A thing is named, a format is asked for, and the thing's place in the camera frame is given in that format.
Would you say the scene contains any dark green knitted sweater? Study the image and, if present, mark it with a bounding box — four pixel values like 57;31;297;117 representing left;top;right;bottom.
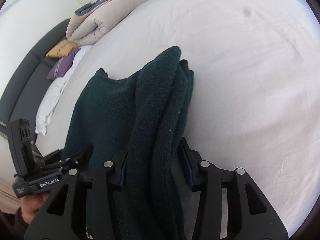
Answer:
63;46;194;239

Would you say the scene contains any left hand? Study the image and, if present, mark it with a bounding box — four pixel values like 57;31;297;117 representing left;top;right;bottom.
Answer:
21;192;49;224

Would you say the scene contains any white pillow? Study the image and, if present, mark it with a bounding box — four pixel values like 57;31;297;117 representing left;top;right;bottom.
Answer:
35;45;92;136

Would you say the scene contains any dark grey upholstered headboard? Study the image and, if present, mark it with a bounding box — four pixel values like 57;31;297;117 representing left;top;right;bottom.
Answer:
1;19;69;133

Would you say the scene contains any white bed sheet mattress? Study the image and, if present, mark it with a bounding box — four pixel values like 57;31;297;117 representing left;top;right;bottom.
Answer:
36;0;319;236

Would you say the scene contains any purple patterned cushion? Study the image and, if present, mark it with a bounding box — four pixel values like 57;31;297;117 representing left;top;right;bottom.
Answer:
46;48;81;80

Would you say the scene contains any yellow patterned cushion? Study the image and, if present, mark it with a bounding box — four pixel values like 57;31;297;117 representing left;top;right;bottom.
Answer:
46;40;80;58

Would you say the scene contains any rolled beige duvet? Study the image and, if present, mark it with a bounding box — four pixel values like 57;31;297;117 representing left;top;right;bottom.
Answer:
66;0;135;46

